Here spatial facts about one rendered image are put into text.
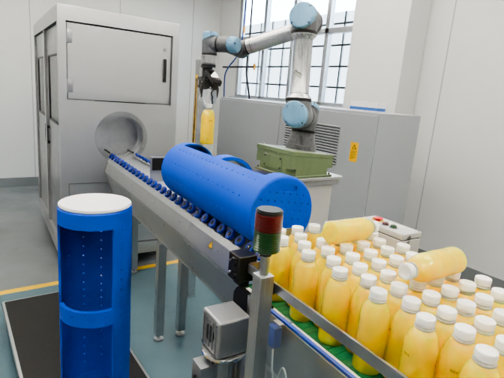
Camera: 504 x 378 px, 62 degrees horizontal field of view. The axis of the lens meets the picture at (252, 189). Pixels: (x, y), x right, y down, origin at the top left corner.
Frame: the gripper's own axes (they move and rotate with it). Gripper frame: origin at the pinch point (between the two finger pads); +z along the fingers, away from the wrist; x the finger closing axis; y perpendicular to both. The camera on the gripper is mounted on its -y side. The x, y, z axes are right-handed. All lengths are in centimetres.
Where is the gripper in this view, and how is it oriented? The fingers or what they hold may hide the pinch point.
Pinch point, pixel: (208, 105)
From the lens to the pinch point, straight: 214.7
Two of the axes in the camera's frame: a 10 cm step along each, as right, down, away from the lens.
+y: -5.3, -2.3, 8.2
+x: -8.5, 0.6, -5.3
